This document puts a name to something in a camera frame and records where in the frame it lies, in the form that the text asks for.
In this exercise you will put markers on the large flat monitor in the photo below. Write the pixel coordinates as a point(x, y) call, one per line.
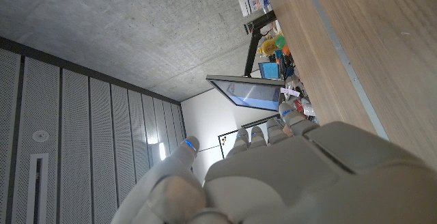
point(249, 94)

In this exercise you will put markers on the white canister with blue label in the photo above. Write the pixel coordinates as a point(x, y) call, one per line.
point(254, 2)

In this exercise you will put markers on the yellow bottle with green cap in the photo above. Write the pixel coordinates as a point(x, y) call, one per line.
point(269, 46)

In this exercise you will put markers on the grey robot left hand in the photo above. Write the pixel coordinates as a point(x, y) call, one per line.
point(290, 183)

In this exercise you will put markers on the laptop with blue screen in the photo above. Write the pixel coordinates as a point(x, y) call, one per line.
point(269, 70)

